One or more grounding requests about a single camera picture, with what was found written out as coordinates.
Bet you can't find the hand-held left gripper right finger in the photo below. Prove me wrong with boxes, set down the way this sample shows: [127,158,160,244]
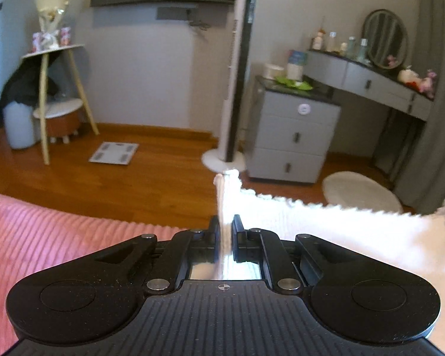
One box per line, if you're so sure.
[232,214,342,296]

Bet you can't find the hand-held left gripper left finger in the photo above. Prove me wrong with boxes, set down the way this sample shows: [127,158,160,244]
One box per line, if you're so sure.
[96,215,221,296]

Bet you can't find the white ribbed knit sweater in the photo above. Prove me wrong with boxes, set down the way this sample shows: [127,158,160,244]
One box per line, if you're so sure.
[213,169,445,356]

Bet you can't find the white round fluffy rug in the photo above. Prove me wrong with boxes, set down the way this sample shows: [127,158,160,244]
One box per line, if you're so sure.
[322,171,404,214]

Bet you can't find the grey drawer cabinet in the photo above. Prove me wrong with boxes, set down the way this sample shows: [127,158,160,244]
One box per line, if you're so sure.
[244,75,342,185]

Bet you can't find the grey curtain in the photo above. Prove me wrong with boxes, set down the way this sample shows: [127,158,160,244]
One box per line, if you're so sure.
[392,0,445,216]

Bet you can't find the grey bathroom scale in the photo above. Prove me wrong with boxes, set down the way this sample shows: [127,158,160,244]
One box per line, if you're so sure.
[88,142,140,166]

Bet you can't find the pink plush toy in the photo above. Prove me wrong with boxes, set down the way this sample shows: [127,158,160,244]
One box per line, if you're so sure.
[419,69,437,99]

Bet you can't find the white tower fan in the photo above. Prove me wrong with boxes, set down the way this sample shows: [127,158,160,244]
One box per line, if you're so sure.
[201,0,258,173]

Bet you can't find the white and red plush toy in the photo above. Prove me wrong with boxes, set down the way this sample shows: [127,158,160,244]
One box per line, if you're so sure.
[397,66,422,86]

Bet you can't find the pink ribbed blanket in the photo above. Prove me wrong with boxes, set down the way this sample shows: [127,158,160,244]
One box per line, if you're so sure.
[0,188,194,356]

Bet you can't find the green leaf-shaped tray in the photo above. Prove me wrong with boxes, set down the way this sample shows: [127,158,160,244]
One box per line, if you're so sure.
[274,76,314,92]

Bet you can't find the white round container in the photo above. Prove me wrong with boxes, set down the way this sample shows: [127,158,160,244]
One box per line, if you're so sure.
[262,63,286,81]

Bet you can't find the blue and white box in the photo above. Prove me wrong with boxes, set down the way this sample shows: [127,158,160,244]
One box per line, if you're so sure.
[286,50,308,82]

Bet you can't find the grey vanity desk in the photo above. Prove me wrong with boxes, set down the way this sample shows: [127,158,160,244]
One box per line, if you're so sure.
[303,49,435,168]

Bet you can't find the orange footstool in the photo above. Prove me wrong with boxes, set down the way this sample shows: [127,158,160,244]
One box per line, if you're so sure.
[44,109,83,145]

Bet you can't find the round vanity mirror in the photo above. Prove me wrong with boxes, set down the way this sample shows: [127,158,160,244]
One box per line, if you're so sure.
[362,9,409,69]

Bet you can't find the grey round bin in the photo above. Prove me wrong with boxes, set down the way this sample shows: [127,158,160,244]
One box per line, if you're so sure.
[4,101,36,150]

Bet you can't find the white round wooden side table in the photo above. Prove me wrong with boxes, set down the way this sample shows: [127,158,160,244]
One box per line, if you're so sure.
[21,43,100,166]

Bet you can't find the black cloth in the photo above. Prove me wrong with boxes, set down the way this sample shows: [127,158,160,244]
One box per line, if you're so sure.
[0,57,60,114]

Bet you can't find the cream wrapped flower bouquet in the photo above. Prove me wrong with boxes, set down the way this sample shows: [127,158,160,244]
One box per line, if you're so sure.
[35,0,76,49]

